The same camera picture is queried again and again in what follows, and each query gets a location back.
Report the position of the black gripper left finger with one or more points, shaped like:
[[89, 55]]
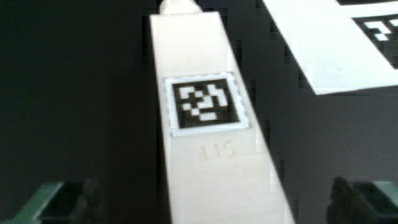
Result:
[[63, 204]]

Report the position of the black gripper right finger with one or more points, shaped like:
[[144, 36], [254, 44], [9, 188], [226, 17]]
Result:
[[363, 202]]

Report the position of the white desk leg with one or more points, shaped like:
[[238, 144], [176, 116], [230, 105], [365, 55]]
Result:
[[224, 186]]

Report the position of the fiducial marker sheet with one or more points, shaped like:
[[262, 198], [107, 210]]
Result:
[[341, 36]]

